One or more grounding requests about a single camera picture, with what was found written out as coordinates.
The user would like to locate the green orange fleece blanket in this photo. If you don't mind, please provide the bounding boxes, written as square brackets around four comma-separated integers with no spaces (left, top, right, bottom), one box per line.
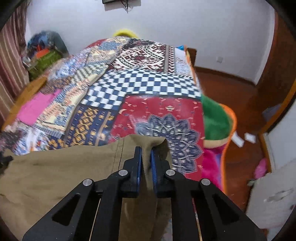
[201,95,237,193]

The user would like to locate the colourful patchwork bed sheet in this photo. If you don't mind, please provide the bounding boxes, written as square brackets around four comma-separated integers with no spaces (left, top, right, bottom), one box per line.
[1,37,205,180]

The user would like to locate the yellow pillow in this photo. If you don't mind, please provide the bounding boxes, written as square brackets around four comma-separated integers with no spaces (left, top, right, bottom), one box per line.
[113,29,139,39]

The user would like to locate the pink slipper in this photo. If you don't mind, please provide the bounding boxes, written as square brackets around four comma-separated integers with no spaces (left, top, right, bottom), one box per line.
[254,158,267,180]

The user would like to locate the white cabinet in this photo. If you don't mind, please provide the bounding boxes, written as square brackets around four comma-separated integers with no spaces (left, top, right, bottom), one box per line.
[246,100,295,233]

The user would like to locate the wall socket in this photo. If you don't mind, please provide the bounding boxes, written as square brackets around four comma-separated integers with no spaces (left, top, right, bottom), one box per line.
[216,56,223,63]

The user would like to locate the striped maroon curtain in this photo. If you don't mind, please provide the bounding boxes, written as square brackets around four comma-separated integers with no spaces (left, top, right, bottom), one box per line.
[1,1,30,125]

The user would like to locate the folded pink garment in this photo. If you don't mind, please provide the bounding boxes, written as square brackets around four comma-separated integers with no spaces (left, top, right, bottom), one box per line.
[16,89,61,126]

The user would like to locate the wooden door frame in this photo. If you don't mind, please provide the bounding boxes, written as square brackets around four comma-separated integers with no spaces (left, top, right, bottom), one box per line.
[248,13,295,133]

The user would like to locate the olive khaki pants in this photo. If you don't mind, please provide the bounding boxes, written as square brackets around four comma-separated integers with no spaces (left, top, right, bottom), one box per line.
[1,135,171,240]

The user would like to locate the white paper piece on floor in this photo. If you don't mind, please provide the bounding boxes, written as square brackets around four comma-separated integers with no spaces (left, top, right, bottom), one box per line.
[231,131,244,148]

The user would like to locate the pile of clothes and bags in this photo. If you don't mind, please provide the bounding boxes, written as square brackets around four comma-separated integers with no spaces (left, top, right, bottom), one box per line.
[22,31,69,81]

